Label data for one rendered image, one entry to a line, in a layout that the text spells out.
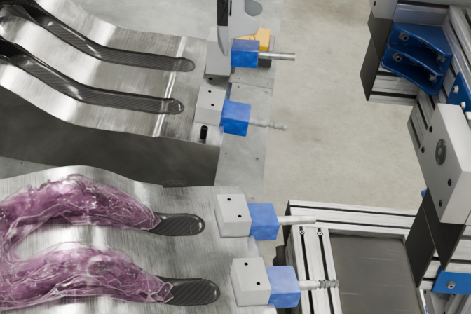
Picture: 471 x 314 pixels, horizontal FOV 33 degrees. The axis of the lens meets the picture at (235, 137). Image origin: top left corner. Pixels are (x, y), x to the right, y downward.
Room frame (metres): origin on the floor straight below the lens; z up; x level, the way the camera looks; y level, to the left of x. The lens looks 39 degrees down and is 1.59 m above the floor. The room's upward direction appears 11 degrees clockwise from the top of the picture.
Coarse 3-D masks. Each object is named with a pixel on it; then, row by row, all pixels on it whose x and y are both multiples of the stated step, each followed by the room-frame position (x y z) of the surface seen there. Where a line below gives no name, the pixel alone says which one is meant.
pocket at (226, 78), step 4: (232, 68) 1.04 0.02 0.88; (204, 72) 1.02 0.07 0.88; (232, 72) 1.04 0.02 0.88; (204, 76) 1.03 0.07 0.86; (208, 76) 1.03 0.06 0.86; (212, 76) 1.04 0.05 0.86; (216, 76) 1.04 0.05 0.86; (220, 76) 1.04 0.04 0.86; (224, 76) 1.04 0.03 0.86; (228, 76) 1.04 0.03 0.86; (232, 76) 1.03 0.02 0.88; (212, 80) 1.03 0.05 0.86; (216, 80) 1.03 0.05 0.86; (220, 80) 1.03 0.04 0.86; (224, 80) 1.03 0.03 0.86; (228, 80) 1.02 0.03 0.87; (232, 80) 1.02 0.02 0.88; (232, 84) 1.01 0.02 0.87
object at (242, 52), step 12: (216, 36) 1.01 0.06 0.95; (216, 48) 0.99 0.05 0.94; (228, 48) 0.99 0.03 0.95; (240, 48) 1.00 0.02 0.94; (252, 48) 1.01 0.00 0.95; (216, 60) 0.99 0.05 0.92; (228, 60) 0.99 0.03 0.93; (240, 60) 1.00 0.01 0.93; (252, 60) 1.00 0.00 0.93; (216, 72) 0.99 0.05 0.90; (228, 72) 0.99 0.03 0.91
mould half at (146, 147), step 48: (48, 0) 1.06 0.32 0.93; (48, 48) 0.96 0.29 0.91; (144, 48) 1.05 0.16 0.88; (192, 48) 1.06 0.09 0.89; (0, 96) 0.83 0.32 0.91; (48, 96) 0.86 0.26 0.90; (192, 96) 0.94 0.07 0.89; (0, 144) 0.83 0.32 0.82; (48, 144) 0.83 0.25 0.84; (96, 144) 0.84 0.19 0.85; (144, 144) 0.84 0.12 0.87; (192, 144) 0.84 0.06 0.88
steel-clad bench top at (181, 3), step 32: (96, 0) 1.30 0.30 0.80; (128, 0) 1.32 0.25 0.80; (160, 0) 1.34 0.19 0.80; (192, 0) 1.37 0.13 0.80; (256, 0) 1.41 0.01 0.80; (160, 32) 1.23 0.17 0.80; (192, 32) 1.25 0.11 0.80; (256, 96) 1.09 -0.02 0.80; (256, 128) 1.01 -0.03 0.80; (0, 160) 0.83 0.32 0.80; (224, 160) 0.92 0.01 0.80; (256, 160) 0.93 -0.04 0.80; (256, 192) 0.86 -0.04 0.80
